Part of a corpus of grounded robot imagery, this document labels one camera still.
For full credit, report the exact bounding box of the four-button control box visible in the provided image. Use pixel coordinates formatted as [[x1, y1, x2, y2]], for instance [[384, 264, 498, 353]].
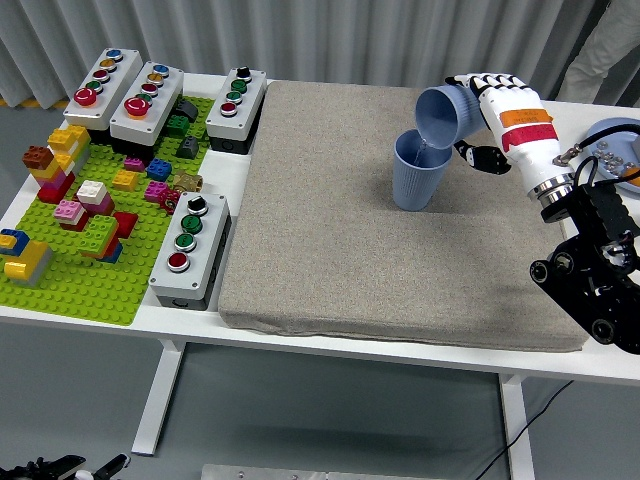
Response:
[[148, 191, 234, 312], [204, 66, 268, 155]]

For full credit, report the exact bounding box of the blue yellow brick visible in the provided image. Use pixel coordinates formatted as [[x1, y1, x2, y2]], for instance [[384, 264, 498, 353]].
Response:
[[0, 228, 31, 258]]

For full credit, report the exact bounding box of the white pleated curtain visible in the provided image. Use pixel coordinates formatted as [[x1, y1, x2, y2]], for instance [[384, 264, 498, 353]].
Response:
[[0, 0, 609, 109]]

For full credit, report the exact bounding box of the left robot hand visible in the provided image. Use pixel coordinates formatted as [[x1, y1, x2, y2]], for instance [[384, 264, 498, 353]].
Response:
[[0, 453, 132, 480]]

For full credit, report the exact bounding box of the yellow grey brick stack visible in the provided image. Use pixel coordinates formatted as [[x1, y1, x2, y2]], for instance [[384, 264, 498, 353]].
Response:
[[3, 240, 54, 288]]

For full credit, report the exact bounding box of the blue plate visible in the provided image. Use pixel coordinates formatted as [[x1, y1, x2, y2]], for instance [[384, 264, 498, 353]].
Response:
[[584, 117, 640, 195]]

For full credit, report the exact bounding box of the brown yellow red brick tower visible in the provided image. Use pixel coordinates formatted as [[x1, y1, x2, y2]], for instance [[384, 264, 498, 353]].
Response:
[[21, 144, 77, 205]]

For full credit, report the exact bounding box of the blue ribbed plastic cup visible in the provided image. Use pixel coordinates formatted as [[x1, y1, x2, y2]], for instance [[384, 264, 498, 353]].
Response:
[[413, 84, 487, 150], [392, 128, 454, 212]]

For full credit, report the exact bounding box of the red valve handle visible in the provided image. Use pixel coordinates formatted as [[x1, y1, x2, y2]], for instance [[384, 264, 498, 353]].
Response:
[[158, 188, 182, 216]]

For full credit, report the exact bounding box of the yellow white brick stack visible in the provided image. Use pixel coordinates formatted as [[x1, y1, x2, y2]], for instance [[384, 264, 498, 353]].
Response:
[[47, 124, 93, 174]]

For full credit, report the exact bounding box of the brass valve fitting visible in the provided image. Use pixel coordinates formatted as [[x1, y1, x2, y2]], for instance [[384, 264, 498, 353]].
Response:
[[172, 170, 204, 194]]

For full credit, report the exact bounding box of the yellow black floor tape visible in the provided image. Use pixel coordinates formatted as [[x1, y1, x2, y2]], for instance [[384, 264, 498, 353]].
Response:
[[0, 97, 56, 109]]

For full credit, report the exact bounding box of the pink red brick stack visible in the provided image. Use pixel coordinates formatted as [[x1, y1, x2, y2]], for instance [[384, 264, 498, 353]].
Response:
[[53, 199, 91, 233]]

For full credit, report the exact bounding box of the dark green brick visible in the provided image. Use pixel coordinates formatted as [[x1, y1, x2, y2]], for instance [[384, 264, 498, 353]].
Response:
[[165, 113, 192, 139]]

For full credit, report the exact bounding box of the white pink brick stack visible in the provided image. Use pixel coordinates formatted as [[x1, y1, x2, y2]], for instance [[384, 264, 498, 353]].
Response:
[[75, 179, 117, 217]]

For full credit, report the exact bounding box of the white table leg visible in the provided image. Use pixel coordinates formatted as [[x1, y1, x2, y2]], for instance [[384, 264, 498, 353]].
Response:
[[131, 339, 186, 457], [497, 372, 536, 480]]

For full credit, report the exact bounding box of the green brick baseplate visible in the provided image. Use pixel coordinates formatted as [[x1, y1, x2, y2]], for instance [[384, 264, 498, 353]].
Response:
[[0, 94, 217, 327]]

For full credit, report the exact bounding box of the grey-brown cushion mat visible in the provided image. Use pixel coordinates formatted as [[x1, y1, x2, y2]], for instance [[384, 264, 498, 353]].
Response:
[[218, 80, 593, 354]]

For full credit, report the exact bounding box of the black floor cable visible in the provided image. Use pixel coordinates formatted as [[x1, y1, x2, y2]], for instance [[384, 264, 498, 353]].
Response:
[[472, 379, 576, 480]]

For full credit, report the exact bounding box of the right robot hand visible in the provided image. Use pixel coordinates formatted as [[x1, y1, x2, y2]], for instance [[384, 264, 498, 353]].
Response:
[[444, 72, 576, 194]]

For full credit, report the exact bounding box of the person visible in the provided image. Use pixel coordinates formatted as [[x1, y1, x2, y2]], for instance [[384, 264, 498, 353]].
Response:
[[554, 0, 640, 107]]

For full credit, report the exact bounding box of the green orange blue brick stack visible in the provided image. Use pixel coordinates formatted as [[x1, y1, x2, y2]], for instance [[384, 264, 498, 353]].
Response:
[[76, 214, 124, 265]]

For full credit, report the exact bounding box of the five-button control box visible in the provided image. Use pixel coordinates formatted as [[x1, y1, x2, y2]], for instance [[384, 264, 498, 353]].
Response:
[[108, 60, 185, 161], [62, 47, 145, 146]]

